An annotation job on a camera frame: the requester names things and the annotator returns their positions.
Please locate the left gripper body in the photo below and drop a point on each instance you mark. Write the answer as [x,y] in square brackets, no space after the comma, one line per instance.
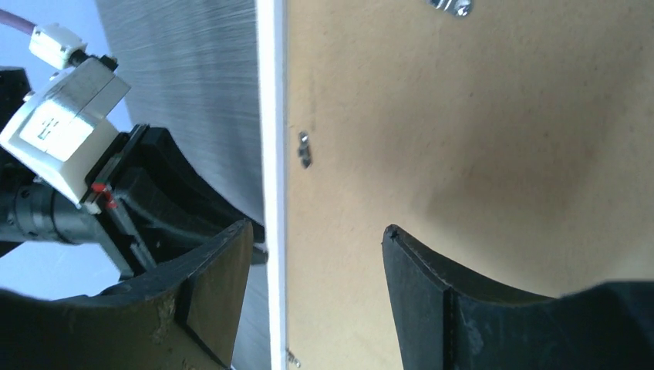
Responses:
[33,210]

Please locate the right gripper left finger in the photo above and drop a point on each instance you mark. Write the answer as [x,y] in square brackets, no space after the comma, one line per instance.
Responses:
[183,314]

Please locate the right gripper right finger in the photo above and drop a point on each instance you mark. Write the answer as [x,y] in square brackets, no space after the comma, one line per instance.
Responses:
[448,316]

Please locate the brown backing board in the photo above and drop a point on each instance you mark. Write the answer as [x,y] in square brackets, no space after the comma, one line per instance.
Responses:
[517,141]

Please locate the white wooden picture frame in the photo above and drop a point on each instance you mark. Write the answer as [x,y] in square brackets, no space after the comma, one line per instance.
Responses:
[271,38]

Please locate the silver turn clip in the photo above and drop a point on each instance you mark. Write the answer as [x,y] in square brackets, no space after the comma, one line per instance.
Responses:
[456,8]
[304,150]

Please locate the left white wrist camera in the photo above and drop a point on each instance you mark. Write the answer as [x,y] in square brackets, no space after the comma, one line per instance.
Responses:
[61,131]

